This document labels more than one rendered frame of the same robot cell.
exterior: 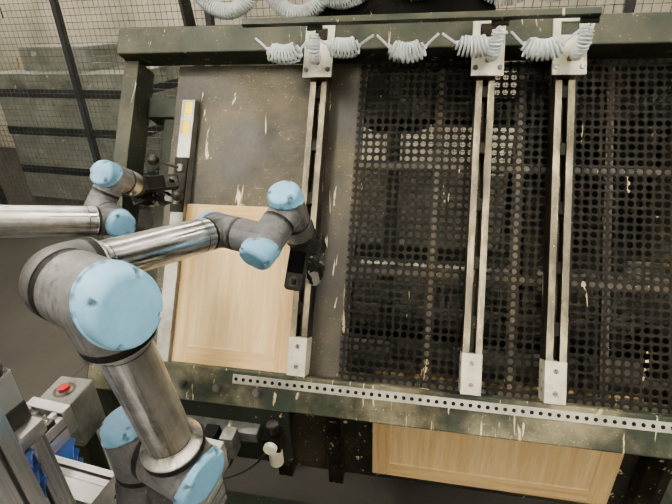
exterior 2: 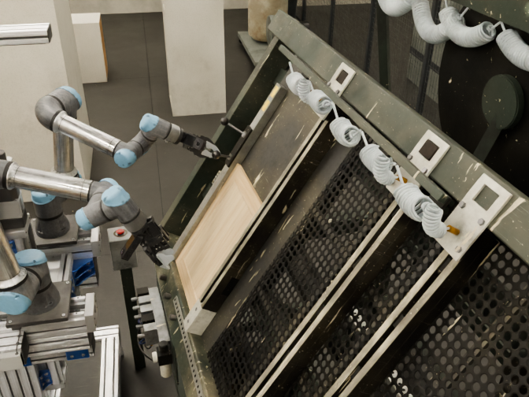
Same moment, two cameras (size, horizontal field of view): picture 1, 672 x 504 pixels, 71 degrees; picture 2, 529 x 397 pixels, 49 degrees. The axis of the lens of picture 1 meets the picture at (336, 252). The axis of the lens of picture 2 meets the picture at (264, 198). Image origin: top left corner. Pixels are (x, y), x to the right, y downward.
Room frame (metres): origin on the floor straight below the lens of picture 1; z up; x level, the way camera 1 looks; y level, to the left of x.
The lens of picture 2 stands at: (0.62, -1.46, 2.59)
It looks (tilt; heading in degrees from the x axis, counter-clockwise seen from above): 32 degrees down; 60
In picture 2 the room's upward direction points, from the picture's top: 1 degrees clockwise
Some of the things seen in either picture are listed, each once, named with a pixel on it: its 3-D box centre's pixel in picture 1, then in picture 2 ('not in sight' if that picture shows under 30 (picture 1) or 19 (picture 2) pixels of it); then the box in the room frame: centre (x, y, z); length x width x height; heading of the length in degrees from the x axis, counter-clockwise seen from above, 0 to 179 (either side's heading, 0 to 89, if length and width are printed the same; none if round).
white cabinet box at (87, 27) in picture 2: not in sight; (79, 48); (2.05, 5.67, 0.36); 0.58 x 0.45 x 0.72; 162
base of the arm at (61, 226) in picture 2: not in sight; (51, 220); (0.85, 0.90, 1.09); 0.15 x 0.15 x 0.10
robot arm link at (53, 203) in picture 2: not in sight; (47, 198); (0.85, 0.91, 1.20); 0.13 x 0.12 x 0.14; 43
